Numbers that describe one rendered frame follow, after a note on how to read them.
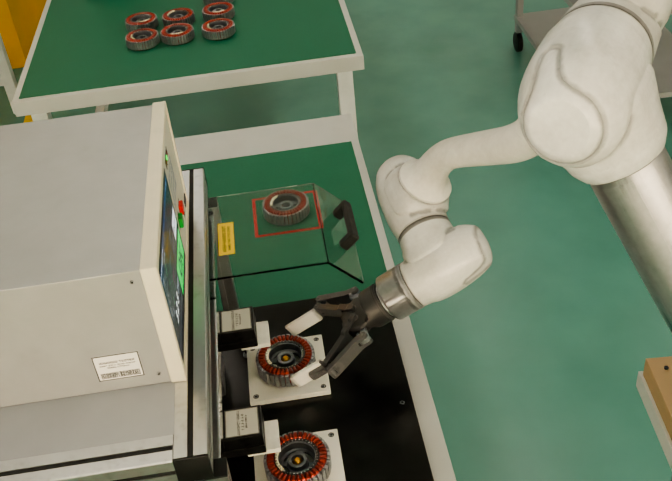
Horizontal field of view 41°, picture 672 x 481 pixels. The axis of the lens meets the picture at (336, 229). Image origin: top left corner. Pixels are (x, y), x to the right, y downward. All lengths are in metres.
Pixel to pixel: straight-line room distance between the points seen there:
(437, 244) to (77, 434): 0.69
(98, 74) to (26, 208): 1.70
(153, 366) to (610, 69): 0.70
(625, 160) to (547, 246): 2.14
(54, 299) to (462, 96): 3.14
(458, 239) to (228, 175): 0.92
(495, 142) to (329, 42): 1.60
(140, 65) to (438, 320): 1.27
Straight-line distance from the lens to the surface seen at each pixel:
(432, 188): 1.59
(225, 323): 1.62
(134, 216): 1.23
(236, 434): 1.44
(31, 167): 1.40
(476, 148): 1.45
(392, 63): 4.44
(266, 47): 2.96
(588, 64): 1.04
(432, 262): 1.55
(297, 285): 1.93
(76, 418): 1.26
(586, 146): 1.03
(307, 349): 1.69
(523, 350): 2.83
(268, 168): 2.32
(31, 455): 1.24
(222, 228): 1.60
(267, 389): 1.68
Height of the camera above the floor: 2.00
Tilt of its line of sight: 37 degrees down
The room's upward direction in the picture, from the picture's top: 6 degrees counter-clockwise
